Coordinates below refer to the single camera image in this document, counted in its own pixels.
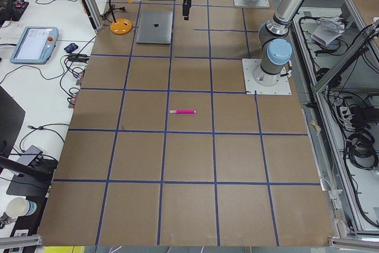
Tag pink highlighter pen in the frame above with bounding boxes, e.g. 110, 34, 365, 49
169, 110, 197, 114

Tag silver apple laptop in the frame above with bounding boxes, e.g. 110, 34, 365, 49
136, 11, 173, 45

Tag blue teach pendant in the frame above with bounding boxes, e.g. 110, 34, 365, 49
9, 26, 59, 65

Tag black monitor stand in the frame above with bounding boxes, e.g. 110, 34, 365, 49
1, 88, 57, 197

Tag white paper cup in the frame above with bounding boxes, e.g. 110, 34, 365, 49
5, 197, 37, 218

